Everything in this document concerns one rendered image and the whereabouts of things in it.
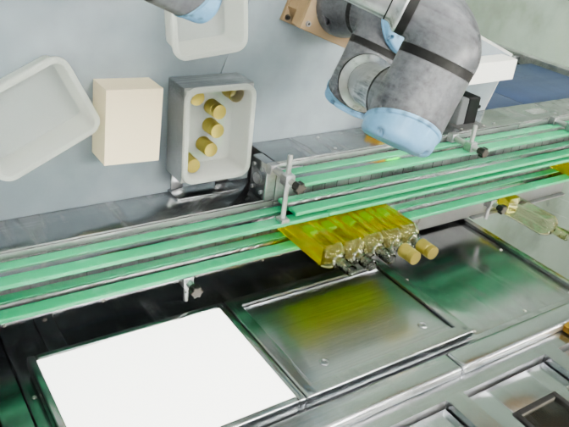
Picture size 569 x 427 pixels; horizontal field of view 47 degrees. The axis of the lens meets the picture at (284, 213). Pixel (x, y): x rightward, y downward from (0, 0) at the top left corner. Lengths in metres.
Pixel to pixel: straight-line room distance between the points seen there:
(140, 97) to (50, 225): 0.32
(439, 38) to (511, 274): 1.08
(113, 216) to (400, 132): 0.73
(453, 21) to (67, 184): 0.88
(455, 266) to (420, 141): 0.95
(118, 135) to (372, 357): 0.70
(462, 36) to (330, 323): 0.76
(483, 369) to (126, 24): 1.05
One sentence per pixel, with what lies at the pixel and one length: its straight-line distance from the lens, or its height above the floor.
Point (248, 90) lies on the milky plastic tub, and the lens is 1.47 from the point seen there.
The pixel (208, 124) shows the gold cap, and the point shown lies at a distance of 1.50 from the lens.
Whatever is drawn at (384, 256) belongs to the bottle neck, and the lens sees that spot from 1.52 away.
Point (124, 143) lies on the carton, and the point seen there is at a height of 0.83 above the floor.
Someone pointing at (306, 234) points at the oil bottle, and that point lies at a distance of 1.52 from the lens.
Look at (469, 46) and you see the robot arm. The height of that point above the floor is 1.41.
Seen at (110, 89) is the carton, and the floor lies 0.82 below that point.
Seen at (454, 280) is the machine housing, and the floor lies 1.11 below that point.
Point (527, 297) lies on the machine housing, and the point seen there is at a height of 1.25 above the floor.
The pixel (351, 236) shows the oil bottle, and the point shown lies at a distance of 1.53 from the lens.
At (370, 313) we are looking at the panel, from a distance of 1.55.
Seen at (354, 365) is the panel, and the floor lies 1.28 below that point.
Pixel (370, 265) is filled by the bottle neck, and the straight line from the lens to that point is 1.50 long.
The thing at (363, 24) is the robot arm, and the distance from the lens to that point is 1.40.
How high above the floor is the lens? 2.03
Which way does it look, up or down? 45 degrees down
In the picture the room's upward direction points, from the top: 129 degrees clockwise
